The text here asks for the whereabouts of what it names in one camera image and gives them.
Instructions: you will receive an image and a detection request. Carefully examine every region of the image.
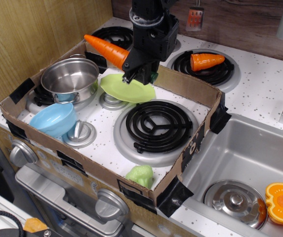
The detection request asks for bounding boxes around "black back left burner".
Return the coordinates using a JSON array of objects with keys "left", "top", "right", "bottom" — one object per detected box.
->
[{"left": 92, "top": 26, "right": 133, "bottom": 51}]

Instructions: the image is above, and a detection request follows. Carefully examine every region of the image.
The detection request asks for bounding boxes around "orange toy carrot green top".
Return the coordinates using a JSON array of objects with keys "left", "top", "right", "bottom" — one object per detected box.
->
[{"left": 83, "top": 34, "right": 159, "bottom": 84}]

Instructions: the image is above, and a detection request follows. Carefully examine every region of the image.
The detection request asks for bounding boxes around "black burner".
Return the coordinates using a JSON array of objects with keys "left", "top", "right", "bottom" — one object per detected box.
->
[
  {"left": 171, "top": 50, "right": 234, "bottom": 85},
  {"left": 34, "top": 84, "right": 54, "bottom": 106},
  {"left": 92, "top": 26, "right": 133, "bottom": 51},
  {"left": 125, "top": 100, "right": 198, "bottom": 153}
]

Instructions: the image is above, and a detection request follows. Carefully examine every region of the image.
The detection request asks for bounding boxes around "silver oven knob right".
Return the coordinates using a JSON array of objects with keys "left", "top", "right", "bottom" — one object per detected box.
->
[{"left": 95, "top": 189, "right": 129, "bottom": 222}]

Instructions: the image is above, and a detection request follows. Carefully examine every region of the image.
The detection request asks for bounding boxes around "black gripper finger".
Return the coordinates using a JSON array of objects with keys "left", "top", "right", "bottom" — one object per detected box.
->
[
  {"left": 122, "top": 65, "right": 146, "bottom": 84},
  {"left": 141, "top": 61, "right": 159, "bottom": 84}
]

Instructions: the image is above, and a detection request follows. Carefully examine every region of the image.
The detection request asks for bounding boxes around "silver stovetop knob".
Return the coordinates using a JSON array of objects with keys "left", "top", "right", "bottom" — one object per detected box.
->
[
  {"left": 173, "top": 39, "right": 181, "bottom": 52},
  {"left": 99, "top": 92, "right": 128, "bottom": 111},
  {"left": 62, "top": 120, "right": 97, "bottom": 148}
]

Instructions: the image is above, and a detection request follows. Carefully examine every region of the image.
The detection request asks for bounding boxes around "black back right burner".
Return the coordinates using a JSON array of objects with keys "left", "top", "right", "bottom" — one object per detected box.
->
[{"left": 171, "top": 50, "right": 234, "bottom": 85}]

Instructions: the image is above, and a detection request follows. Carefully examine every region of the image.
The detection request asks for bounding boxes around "silver oven knob left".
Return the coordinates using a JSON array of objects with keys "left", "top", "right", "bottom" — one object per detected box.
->
[{"left": 9, "top": 139, "right": 39, "bottom": 167}]

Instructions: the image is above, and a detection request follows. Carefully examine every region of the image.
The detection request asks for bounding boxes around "orange cloth scrap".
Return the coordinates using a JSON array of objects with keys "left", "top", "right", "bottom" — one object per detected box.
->
[{"left": 23, "top": 218, "right": 48, "bottom": 233}]

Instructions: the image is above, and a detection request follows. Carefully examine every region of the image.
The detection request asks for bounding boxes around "orange toy carrot piece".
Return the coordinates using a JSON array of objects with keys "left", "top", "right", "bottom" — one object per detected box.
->
[{"left": 190, "top": 53, "right": 225, "bottom": 72}]

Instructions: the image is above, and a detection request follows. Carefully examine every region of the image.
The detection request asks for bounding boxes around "silver stovetop knob middle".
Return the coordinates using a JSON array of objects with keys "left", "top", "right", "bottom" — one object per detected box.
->
[{"left": 99, "top": 92, "right": 128, "bottom": 111}]

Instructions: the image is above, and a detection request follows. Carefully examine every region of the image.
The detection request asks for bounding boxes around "silver oven knob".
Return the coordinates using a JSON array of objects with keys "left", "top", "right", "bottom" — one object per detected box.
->
[
  {"left": 95, "top": 189, "right": 129, "bottom": 222},
  {"left": 9, "top": 139, "right": 39, "bottom": 167}
]

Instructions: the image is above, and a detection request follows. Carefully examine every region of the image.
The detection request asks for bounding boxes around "light green toy broccoli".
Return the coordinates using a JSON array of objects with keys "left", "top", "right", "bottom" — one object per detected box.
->
[{"left": 125, "top": 165, "right": 153, "bottom": 188}]

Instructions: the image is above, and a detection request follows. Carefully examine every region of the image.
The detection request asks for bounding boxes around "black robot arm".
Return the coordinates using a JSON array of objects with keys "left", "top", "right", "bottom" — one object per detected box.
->
[{"left": 121, "top": 0, "right": 179, "bottom": 85}]

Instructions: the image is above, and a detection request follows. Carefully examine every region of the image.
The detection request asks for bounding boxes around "silver stovetop knob back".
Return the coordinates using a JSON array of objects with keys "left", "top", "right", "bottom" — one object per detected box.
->
[{"left": 173, "top": 39, "right": 181, "bottom": 52}]

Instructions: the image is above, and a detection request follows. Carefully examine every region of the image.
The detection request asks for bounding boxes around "black cable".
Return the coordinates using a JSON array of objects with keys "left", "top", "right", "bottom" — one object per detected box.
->
[{"left": 0, "top": 210, "right": 25, "bottom": 237}]

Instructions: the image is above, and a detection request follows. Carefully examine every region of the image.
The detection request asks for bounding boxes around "silver oven door handle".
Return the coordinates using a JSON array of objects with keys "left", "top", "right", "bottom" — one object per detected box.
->
[{"left": 15, "top": 166, "right": 124, "bottom": 237}]

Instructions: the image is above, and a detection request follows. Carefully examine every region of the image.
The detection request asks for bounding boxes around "light blue plastic bowl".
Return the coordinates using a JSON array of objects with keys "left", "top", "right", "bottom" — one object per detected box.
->
[{"left": 29, "top": 103, "right": 77, "bottom": 138}]

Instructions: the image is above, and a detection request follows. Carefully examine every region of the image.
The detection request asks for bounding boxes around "stainless steel pot lid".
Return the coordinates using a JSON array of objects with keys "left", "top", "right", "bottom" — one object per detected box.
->
[{"left": 202, "top": 180, "right": 268, "bottom": 230}]

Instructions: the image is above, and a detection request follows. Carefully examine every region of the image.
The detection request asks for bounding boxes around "light green plastic plate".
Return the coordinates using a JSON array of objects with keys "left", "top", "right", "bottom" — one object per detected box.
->
[{"left": 100, "top": 74, "right": 156, "bottom": 103}]

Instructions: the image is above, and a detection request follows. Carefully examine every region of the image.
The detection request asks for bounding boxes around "hanging silver spatula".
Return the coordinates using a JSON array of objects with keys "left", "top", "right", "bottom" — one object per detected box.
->
[{"left": 185, "top": 0, "right": 204, "bottom": 32}]

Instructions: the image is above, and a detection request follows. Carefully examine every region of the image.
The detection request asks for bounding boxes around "black front left burner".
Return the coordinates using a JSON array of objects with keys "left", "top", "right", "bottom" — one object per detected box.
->
[{"left": 34, "top": 84, "right": 54, "bottom": 106}]

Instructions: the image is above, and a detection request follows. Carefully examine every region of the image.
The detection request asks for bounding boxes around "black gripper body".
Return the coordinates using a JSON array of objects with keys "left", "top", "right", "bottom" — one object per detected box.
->
[{"left": 122, "top": 13, "right": 179, "bottom": 72}]

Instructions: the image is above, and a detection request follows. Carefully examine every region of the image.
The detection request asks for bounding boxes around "black front right burner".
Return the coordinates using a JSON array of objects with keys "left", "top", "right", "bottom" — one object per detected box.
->
[{"left": 125, "top": 100, "right": 198, "bottom": 153}]

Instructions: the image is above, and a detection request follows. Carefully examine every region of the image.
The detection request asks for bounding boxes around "silver sink basin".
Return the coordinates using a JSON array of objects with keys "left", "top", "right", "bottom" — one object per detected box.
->
[{"left": 182, "top": 115, "right": 283, "bottom": 237}]

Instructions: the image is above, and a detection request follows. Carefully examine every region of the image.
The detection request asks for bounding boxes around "silver stovetop knob front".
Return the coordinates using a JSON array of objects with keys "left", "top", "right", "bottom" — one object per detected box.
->
[{"left": 62, "top": 120, "right": 97, "bottom": 148}]

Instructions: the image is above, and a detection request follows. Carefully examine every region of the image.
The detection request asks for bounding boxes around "orange toy pumpkin half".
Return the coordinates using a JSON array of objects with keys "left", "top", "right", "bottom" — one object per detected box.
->
[{"left": 265, "top": 183, "right": 283, "bottom": 225}]

